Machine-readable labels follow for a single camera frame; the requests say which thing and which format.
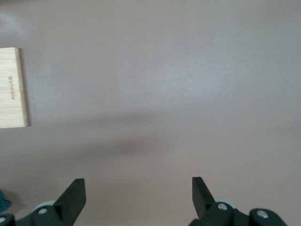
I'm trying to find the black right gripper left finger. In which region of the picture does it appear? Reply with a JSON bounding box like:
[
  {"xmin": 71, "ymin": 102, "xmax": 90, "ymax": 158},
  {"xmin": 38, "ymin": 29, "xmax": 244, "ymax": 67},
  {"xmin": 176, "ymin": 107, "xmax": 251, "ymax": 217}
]
[{"xmin": 30, "ymin": 178, "xmax": 87, "ymax": 226}]

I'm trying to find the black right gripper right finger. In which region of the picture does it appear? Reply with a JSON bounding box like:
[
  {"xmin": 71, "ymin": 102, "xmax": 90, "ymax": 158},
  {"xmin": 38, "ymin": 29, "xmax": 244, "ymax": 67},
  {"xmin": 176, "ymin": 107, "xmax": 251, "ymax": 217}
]
[{"xmin": 192, "ymin": 176, "xmax": 236, "ymax": 226}]

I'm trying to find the dark teal ribbed mug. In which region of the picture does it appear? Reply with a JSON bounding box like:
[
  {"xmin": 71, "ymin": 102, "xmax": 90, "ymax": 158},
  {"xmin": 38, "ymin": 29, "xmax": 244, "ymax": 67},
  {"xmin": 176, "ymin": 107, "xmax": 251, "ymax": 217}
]
[{"xmin": 0, "ymin": 189, "xmax": 11, "ymax": 214}]

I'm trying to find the brown table mat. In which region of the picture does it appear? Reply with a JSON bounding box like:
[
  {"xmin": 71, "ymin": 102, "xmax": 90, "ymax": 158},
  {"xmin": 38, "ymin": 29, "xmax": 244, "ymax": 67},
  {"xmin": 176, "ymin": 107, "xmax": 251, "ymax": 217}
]
[{"xmin": 0, "ymin": 0, "xmax": 301, "ymax": 226}]

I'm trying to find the wooden cutting board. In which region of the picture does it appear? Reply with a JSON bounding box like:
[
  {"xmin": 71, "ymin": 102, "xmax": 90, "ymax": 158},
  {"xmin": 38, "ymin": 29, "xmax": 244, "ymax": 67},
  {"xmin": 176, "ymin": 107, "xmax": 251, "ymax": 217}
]
[{"xmin": 0, "ymin": 48, "xmax": 31, "ymax": 129}]

